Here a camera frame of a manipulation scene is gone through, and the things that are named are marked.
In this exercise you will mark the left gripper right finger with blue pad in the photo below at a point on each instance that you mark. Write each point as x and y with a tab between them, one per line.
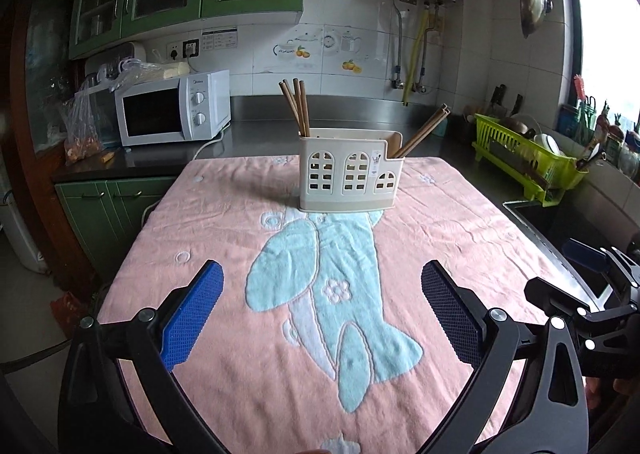
458	310

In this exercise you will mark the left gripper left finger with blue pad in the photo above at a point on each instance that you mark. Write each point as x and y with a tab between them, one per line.
187	316

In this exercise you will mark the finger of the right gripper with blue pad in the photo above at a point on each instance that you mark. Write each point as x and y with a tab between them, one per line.
588	257

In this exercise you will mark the person's right hand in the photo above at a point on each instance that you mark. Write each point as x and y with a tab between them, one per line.
597	389

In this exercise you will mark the green plastic dish rack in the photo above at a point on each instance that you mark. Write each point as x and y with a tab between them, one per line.
545	176

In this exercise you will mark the green lower cabinet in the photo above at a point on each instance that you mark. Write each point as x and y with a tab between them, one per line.
107	216

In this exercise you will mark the pink towel with blue pattern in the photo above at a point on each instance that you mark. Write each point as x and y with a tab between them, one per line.
322	337

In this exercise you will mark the cream plastic utensil holder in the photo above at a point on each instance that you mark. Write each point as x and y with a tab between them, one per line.
346	170

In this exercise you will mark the clear plastic bag with food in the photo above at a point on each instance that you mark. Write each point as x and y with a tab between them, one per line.
82	117

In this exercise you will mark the white microwave oven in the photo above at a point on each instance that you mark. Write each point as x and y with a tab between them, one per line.
191	108

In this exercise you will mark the metal water pipe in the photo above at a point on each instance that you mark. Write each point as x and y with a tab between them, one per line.
397	78

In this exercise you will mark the wrapped bread on microwave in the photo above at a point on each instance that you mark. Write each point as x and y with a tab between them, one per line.
133	71

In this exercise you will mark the black wall power socket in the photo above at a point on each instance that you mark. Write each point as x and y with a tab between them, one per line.
191	48

